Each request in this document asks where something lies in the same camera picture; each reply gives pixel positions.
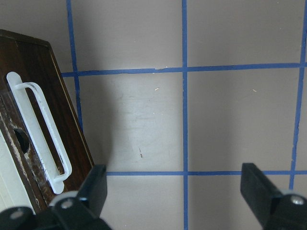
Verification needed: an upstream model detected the white drawer handle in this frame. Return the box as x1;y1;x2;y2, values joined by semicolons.
6;72;72;195

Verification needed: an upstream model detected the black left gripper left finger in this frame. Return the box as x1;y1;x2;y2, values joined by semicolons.
50;165;107;230

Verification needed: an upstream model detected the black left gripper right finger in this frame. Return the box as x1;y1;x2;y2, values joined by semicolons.
240;163;307;230

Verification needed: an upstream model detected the cream plastic storage box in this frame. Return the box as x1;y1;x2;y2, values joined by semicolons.
0;134;32;211

